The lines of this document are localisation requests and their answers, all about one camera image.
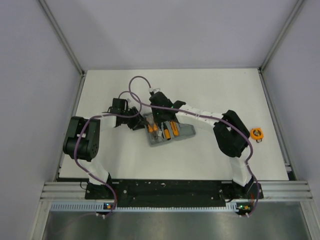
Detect orange utility knife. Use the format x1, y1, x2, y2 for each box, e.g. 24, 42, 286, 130
170, 121, 180, 137

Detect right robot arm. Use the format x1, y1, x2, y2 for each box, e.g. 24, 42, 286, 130
149, 90, 254, 198

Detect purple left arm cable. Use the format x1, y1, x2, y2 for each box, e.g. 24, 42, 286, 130
74, 90, 143, 219

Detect grey plastic tool case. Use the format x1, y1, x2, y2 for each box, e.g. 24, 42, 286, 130
143, 112, 196, 147

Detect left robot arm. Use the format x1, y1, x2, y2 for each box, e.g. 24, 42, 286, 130
62, 98, 148, 199

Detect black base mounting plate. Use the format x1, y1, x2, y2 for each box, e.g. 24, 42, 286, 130
85, 178, 264, 208

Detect orange tape measure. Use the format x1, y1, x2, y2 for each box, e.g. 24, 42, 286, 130
250, 127, 264, 143

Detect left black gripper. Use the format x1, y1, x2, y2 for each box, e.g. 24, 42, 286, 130
121, 106, 149, 131

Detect orange pliers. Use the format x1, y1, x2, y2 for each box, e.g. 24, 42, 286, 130
147, 120, 162, 141

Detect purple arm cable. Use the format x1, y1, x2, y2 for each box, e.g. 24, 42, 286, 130
74, 90, 143, 219
128, 76, 258, 218

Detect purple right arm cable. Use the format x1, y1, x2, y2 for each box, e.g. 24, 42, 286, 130
128, 76, 258, 218

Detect white slotted cable duct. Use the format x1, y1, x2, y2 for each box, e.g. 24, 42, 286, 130
50, 201, 249, 213

